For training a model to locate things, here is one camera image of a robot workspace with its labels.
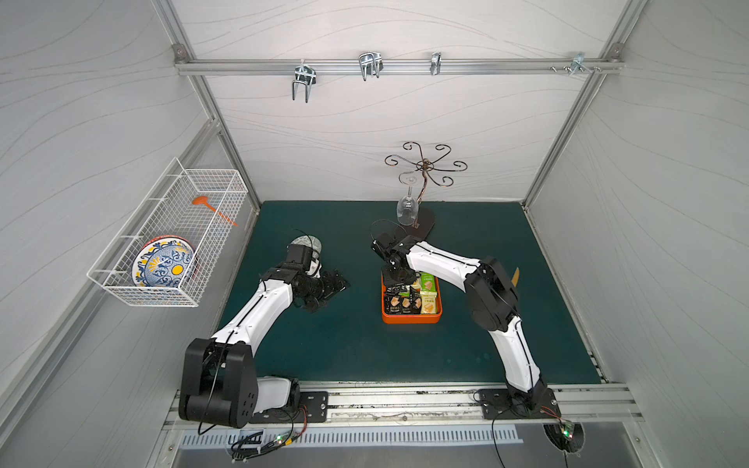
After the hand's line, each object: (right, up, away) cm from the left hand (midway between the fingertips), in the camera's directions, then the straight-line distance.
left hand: (341, 292), depth 84 cm
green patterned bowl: (-13, +13, +20) cm, 27 cm away
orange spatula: (-37, +26, -6) cm, 46 cm away
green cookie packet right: (+27, +1, +9) cm, 29 cm away
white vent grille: (-5, -33, -14) cm, 36 cm away
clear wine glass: (+20, +25, +5) cm, 32 cm away
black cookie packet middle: (+21, -5, +6) cm, 23 cm away
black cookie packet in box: (+15, -5, +5) cm, 17 cm away
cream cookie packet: (+27, -4, +5) cm, 27 cm away
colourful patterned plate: (-35, +11, -22) cm, 43 cm away
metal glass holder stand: (+30, +25, +35) cm, 52 cm away
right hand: (+16, +2, +12) cm, 20 cm away
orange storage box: (+21, -9, +4) cm, 23 cm away
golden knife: (+58, +2, +15) cm, 60 cm away
